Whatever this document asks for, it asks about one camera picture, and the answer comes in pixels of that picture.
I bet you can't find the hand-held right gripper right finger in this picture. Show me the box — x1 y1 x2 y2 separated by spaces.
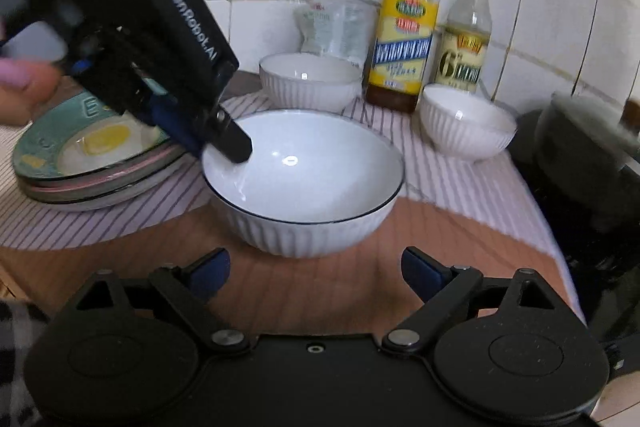
382 246 556 353

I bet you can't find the pink rabbit print plate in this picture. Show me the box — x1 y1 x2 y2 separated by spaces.
22 142 188 202

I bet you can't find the clear plastic packet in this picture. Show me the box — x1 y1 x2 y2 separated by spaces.
292 0 376 70

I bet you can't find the white plate with black rim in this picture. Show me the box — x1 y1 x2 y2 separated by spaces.
30 152 198 212

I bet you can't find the pale label vinegar bottle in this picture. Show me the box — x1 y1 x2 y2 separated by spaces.
432 0 493 95

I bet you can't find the blue fried egg plate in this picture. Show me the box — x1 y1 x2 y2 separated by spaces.
12 89 173 180

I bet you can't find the black wok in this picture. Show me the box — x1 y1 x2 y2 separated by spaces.
515 92 640 348

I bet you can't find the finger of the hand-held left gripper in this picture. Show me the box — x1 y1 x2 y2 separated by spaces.
197 99 253 165
127 72 211 158

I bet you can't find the yellow label cooking wine bottle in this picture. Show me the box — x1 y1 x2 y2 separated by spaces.
365 0 442 114

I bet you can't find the white ribbed bowl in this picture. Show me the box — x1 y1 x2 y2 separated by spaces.
419 84 518 162
258 53 363 114
201 108 406 258

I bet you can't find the black white patterned cloth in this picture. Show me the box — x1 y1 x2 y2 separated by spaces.
0 299 51 427

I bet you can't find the striped brown pink tablecloth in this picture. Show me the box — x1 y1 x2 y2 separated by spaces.
0 69 588 338

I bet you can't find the person's left hand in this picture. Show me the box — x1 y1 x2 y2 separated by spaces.
0 57 63 128

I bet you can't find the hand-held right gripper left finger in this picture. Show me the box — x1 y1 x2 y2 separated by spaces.
75 248 251 353

